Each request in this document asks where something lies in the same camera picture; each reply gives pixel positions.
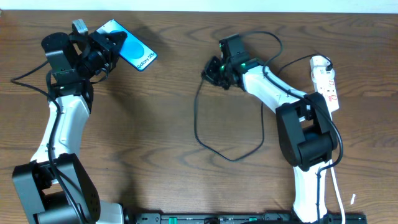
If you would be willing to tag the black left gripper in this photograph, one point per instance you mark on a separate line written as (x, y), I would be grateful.
(104, 47)

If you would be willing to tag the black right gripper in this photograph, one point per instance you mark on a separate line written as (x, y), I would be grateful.
(218, 70)

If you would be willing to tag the blue Galaxy S25+ smartphone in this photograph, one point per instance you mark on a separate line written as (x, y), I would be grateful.
(134, 51)

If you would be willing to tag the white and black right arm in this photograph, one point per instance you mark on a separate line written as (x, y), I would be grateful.
(306, 131)

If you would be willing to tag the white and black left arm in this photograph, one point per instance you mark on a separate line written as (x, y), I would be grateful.
(54, 187)

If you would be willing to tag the white power strip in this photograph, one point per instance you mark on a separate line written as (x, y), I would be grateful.
(323, 78)

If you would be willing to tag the small white paper tag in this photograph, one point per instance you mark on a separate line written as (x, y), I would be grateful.
(352, 199)

